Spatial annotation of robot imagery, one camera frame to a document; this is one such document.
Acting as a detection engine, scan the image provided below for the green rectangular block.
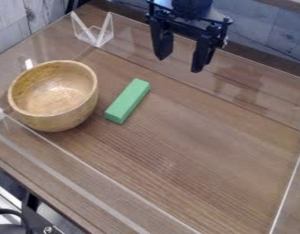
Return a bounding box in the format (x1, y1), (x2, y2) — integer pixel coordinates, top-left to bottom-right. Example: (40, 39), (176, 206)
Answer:
(105, 79), (151, 124)

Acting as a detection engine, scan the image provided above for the black cable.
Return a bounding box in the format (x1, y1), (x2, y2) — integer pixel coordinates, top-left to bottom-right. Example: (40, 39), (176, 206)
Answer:
(0, 207), (28, 228)

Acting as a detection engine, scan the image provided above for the wooden bowl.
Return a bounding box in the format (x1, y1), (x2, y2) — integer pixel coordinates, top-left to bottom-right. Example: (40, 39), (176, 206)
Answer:
(6, 60), (99, 132)

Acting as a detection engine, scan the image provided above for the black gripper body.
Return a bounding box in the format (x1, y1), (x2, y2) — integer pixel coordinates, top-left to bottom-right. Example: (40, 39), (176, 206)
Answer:
(147, 0), (233, 38)

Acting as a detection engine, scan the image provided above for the clear acrylic corner bracket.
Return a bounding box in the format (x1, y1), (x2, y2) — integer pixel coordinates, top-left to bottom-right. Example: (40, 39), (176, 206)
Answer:
(70, 11), (113, 48)

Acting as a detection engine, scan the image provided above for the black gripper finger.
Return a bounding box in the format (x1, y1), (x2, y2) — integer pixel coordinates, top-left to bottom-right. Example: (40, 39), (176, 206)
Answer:
(192, 35), (219, 73)
(149, 17), (173, 60)

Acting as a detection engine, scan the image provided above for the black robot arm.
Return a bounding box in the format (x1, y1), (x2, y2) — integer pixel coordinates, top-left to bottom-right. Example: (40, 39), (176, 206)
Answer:
(147, 0), (233, 73)

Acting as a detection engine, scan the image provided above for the black metal table frame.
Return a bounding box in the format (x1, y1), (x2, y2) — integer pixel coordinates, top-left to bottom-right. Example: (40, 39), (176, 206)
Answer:
(20, 191), (68, 234)

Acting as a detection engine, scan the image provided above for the clear acrylic front wall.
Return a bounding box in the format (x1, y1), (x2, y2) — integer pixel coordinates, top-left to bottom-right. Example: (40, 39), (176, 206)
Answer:
(0, 114), (201, 234)

